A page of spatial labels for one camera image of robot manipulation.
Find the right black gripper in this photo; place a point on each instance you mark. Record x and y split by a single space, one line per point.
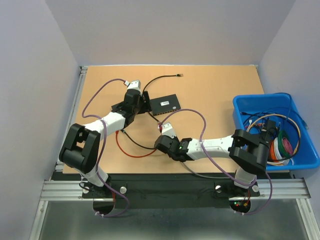
175 138

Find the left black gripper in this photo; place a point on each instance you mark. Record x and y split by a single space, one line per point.
146 106

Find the black network switch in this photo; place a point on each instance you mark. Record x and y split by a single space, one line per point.
165 104

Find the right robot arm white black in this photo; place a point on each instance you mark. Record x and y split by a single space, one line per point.
247 150

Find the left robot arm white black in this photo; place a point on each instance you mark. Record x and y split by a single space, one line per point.
82 143

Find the black flat plate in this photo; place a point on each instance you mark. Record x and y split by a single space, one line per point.
121 107

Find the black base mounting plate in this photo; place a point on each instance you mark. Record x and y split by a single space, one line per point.
168 191

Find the blue plastic bin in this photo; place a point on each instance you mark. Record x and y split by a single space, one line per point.
276 119

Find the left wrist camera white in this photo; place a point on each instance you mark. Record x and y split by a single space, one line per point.
134 85

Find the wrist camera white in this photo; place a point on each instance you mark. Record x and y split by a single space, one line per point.
166 129
134 85

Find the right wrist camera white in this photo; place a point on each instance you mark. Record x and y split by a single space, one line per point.
166 129

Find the aluminium frame rail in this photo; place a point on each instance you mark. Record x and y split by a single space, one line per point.
206 93

